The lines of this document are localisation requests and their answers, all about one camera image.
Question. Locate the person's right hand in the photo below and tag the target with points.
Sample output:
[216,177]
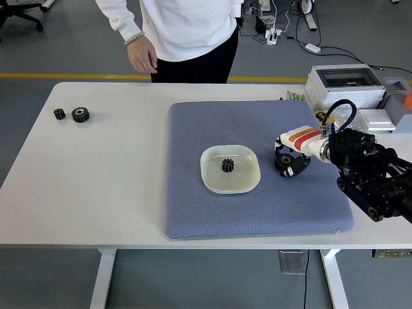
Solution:
[141,56]

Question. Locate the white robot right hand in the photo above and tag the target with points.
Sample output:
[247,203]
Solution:
[302,140]

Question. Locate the large black gear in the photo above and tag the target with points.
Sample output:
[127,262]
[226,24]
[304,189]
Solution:
[80,115]
[283,160]

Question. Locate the small black gear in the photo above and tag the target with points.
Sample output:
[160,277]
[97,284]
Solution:
[228,165]
[59,114]

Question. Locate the person's right forearm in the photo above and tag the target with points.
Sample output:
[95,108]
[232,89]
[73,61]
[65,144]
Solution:
[119,16]

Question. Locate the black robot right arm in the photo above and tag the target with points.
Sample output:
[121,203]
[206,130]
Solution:
[363,164]

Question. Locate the white flat box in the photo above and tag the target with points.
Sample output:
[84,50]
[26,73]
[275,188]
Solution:
[376,120]

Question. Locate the clear bag of parts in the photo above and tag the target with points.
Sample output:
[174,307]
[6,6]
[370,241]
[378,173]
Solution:
[339,117]

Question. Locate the green terminal connectors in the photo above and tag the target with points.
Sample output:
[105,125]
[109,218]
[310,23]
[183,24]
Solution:
[294,96]

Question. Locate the person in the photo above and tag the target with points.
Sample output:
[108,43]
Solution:
[190,29]

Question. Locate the white square bowl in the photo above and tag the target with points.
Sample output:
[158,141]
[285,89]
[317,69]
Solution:
[244,180]

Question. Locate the white power adapter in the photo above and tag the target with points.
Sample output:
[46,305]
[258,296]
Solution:
[313,48]

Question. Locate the grey block holder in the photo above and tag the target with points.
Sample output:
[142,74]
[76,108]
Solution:
[397,107]

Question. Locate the white power strip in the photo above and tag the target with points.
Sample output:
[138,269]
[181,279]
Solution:
[273,36]

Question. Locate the blue-grey textured mat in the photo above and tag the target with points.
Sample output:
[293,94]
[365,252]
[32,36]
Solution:
[225,219]

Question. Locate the orange block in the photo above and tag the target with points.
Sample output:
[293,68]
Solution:
[408,101]

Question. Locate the white desk leg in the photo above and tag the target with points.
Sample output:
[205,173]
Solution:
[309,19]

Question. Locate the black power adapter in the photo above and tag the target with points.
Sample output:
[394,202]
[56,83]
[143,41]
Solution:
[260,25]

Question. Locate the metal floor outlet plate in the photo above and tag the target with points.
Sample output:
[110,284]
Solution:
[291,262]

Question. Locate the black office chair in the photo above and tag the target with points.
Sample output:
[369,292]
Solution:
[13,13]

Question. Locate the white table leg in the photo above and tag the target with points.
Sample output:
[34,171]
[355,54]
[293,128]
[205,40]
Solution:
[103,280]
[336,283]

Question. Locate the white electrical enclosure box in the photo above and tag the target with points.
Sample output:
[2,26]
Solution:
[334,93]

